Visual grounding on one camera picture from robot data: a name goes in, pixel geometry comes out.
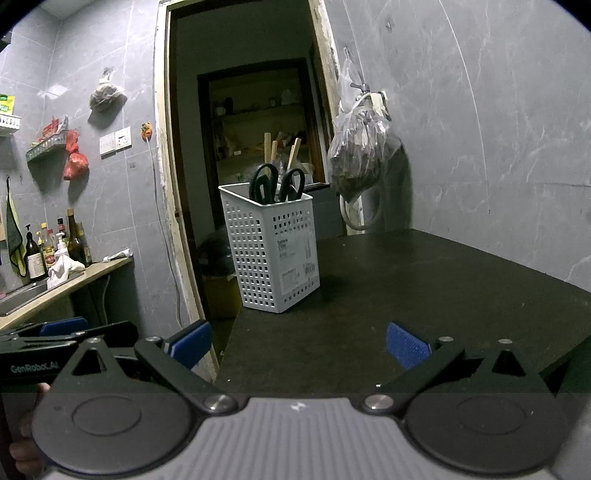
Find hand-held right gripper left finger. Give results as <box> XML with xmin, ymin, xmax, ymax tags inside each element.
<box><xmin>58</xmin><ymin>320</ymin><xmax>237</xmax><ymax>415</ymax></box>

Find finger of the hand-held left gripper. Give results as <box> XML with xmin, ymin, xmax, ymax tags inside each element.
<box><xmin>0</xmin><ymin>317</ymin><xmax>89</xmax><ymax>340</ymax></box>
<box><xmin>0</xmin><ymin>320</ymin><xmax>139</xmax><ymax>352</ymax></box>

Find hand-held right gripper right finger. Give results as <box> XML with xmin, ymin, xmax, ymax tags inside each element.
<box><xmin>361</xmin><ymin>322</ymin><xmax>552</xmax><ymax>414</ymax></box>

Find white perforated plastic basket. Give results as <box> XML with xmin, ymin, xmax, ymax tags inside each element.
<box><xmin>218</xmin><ymin>182</ymin><xmax>321</xmax><ymax>314</ymax></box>

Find dark green handled scissors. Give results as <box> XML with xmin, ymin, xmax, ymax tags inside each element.
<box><xmin>249</xmin><ymin>162</ymin><xmax>307</xmax><ymax>204</ymax></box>

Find person's left hand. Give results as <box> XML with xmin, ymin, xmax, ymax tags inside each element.
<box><xmin>8</xmin><ymin>382</ymin><xmax>51</xmax><ymax>479</ymax></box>

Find beige kitchen counter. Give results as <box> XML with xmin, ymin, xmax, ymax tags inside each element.
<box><xmin>0</xmin><ymin>256</ymin><xmax>134</xmax><ymax>324</ymax></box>

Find metal sink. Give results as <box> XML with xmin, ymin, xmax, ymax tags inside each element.
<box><xmin>0</xmin><ymin>281</ymin><xmax>51</xmax><ymax>318</ymax></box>

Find yellow bin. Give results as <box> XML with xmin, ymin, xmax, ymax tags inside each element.
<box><xmin>202</xmin><ymin>273</ymin><xmax>242</xmax><ymax>320</ymax></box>

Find white cloth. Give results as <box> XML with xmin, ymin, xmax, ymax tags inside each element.
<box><xmin>47</xmin><ymin>253</ymin><xmax>87</xmax><ymax>285</ymax></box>

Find row of bottles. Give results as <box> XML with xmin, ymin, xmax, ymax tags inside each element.
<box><xmin>23</xmin><ymin>208</ymin><xmax>94</xmax><ymax>284</ymax></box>

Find black trash bag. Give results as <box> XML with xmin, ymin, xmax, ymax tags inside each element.
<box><xmin>197</xmin><ymin>227</ymin><xmax>237</xmax><ymax>278</ymax></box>

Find green hanging towel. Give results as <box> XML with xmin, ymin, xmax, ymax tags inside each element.
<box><xmin>4</xmin><ymin>176</ymin><xmax>28</xmax><ymax>278</ymax></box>

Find grey cabinet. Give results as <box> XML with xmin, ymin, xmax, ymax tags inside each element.
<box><xmin>302</xmin><ymin>181</ymin><xmax>348</xmax><ymax>241</ymax></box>

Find hanging plastic bag dried goods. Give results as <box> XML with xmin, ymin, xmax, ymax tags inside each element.
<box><xmin>326</xmin><ymin>98</ymin><xmax>403</xmax><ymax>200</ymax></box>

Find dark wooden cupboard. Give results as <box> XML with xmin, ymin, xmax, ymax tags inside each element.
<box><xmin>198</xmin><ymin>57</ymin><xmax>329</xmax><ymax>197</ymax></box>

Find hanging bag grey contents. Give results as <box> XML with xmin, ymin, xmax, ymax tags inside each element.
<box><xmin>89</xmin><ymin>68</ymin><xmax>129</xmax><ymax>114</ymax></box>

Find clear empty plastic bag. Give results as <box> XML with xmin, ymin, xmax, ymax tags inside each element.
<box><xmin>336</xmin><ymin>47</ymin><xmax>366</xmax><ymax>116</ymax></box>

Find thin wall cable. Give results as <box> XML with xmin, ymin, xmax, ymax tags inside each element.
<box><xmin>146</xmin><ymin>138</ymin><xmax>185</xmax><ymax>326</ymax></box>

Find cream door frame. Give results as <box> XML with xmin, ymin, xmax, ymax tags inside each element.
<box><xmin>152</xmin><ymin>0</ymin><xmax>352</xmax><ymax>370</ymax></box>

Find metal wall rack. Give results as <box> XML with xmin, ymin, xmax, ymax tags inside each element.
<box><xmin>25</xmin><ymin>117</ymin><xmax>71</xmax><ymax>163</ymax></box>

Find white wall switch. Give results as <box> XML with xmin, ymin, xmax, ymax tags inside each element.
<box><xmin>99</xmin><ymin>128</ymin><xmax>133</xmax><ymax>156</ymax></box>

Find plastic bag hanging on wall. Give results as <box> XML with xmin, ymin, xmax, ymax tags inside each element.
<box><xmin>350</xmin><ymin>80</ymin><xmax>393</xmax><ymax>121</ymax></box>

